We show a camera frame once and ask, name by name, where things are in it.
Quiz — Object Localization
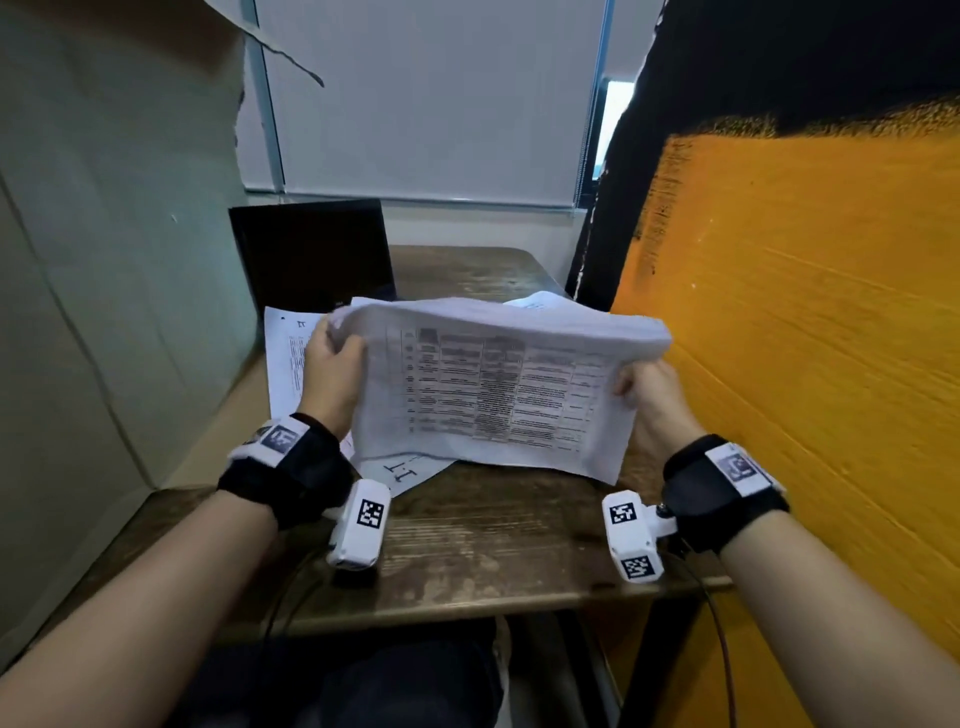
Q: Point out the black camera cable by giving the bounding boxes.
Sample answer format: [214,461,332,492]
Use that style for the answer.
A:
[667,551,738,728]
[258,551,331,650]

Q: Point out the person's right forearm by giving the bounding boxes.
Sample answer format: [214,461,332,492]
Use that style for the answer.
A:
[719,509,960,728]

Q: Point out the pile of printed papers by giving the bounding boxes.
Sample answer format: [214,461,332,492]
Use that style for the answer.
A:
[263,290,575,498]

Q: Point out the dark framed window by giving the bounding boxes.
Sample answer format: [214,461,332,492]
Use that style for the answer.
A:
[583,78,637,204]

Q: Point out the person's left forearm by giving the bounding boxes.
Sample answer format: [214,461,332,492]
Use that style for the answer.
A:
[0,491,279,728]

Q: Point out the black right wrist strap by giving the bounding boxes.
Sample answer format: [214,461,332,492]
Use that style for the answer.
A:
[661,434,790,556]

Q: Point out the person's left hand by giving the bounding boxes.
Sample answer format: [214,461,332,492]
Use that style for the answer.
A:
[296,314,369,440]

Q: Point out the orange cardboard panel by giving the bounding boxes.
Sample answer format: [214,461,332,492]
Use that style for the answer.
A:
[599,131,960,728]

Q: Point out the black right camera cable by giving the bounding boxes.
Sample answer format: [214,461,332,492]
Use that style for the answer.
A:
[667,551,738,728]

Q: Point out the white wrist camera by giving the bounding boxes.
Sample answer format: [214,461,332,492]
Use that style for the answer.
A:
[326,479,393,571]
[602,489,679,584]

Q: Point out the black left wrist strap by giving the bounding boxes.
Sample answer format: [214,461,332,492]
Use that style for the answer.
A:
[217,413,355,530]

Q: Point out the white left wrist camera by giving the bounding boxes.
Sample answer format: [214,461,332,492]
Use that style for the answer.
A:
[326,479,393,571]

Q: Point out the person's right hand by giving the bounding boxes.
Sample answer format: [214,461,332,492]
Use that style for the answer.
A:
[613,358,706,451]

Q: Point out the beige cardboard panel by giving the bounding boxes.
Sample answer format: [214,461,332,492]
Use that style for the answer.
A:
[0,0,325,669]

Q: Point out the black left camera cable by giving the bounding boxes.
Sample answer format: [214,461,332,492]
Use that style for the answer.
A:
[258,551,331,650]

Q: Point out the black wrist strap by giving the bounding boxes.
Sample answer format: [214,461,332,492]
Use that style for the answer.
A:
[217,413,355,530]
[661,434,790,556]

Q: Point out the aligned stack of printed sheets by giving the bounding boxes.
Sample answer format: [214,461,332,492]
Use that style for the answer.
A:
[327,296,674,487]

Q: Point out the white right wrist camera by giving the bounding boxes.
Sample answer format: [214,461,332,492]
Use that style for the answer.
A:
[602,489,679,584]

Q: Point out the person's legs in black trousers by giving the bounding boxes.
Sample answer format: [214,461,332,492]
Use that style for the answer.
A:
[172,614,511,728]

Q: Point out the black laptop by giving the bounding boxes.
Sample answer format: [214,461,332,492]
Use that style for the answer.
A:
[227,198,399,316]

